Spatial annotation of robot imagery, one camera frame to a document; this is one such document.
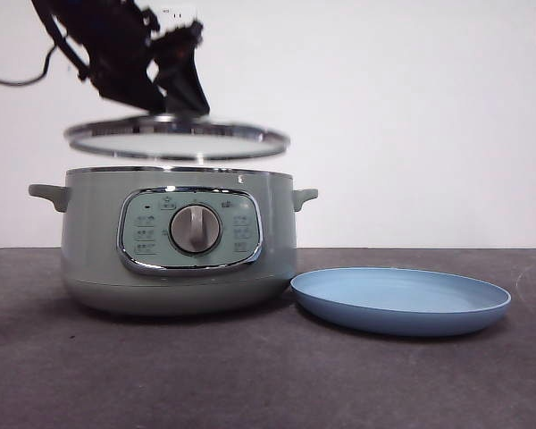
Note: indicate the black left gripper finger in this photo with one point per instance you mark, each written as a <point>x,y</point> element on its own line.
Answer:
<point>185,67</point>
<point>125,85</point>

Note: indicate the glass lid with green knob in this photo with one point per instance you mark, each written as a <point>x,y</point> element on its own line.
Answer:
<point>174,145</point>

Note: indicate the pale green electric steamer pot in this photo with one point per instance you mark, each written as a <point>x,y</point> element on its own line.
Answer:
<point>94,250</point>

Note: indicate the blue round plate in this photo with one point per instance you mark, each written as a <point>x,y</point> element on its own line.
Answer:
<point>397,299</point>

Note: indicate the white wall socket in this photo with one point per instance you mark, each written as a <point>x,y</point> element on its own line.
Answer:
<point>178,14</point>

